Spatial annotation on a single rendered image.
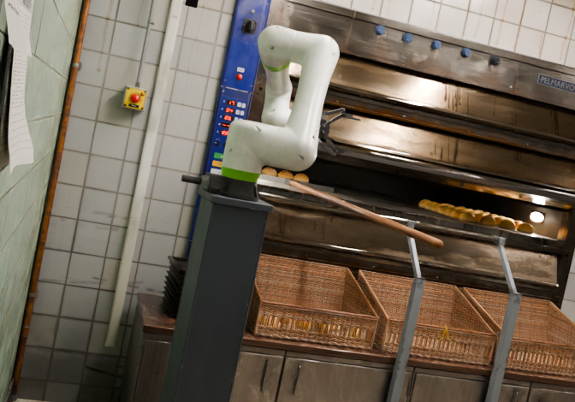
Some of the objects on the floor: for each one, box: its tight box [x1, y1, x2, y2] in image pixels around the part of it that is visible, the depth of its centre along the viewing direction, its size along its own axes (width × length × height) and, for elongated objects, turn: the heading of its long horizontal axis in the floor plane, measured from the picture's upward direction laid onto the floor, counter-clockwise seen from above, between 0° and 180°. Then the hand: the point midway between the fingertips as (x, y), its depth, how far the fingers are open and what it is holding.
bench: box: [118, 293, 575, 402], centre depth 349 cm, size 56×242×58 cm, turn 31°
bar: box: [258, 192, 523, 402], centre depth 322 cm, size 31×127×118 cm, turn 31°
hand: (353, 135), depth 303 cm, fingers open, 13 cm apart
